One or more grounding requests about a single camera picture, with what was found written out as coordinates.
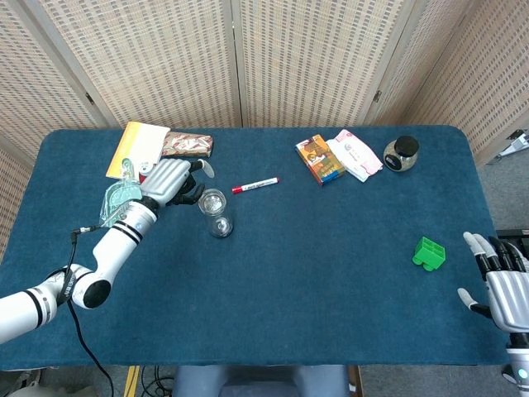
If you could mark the yellow white booklet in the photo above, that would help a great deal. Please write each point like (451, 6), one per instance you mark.
(138, 144)

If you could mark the glass jar with black lid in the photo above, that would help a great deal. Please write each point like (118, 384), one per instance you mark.
(401, 155)

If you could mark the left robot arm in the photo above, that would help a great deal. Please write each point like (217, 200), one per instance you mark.
(115, 248)

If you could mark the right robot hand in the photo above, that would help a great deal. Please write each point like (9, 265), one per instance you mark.
(508, 293)

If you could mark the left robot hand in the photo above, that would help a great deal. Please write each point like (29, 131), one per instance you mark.
(165, 182)

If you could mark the green plastic block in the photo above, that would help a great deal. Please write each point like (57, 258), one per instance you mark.
(430, 253)

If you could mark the blue table cloth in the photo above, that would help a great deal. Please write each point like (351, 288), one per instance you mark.
(289, 269)

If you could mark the brown snack packet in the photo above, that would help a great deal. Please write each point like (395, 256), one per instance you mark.
(188, 144)

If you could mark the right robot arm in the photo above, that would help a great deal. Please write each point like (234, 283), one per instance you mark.
(518, 364)

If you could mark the white wet wipes pack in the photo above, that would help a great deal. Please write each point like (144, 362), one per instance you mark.
(357, 155)

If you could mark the orange yellow cardboard box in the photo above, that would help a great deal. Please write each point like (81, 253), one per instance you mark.
(320, 159)

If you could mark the clear glass bottle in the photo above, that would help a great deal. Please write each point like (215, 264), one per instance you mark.
(221, 227)

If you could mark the green dustpan in plastic bag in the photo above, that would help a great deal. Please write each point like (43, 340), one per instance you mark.
(117, 198)

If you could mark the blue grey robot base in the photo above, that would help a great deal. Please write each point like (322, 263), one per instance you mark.
(260, 382)

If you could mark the red whiteboard marker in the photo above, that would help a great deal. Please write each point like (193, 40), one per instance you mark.
(256, 185)

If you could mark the white stand leg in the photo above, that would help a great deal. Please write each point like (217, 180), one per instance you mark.
(516, 144)

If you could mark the black device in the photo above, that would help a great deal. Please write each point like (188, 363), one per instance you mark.
(514, 237)

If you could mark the woven folding screen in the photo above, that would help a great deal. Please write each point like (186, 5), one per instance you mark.
(165, 62)

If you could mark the red NFC juice bottle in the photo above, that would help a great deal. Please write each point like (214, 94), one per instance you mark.
(145, 167)

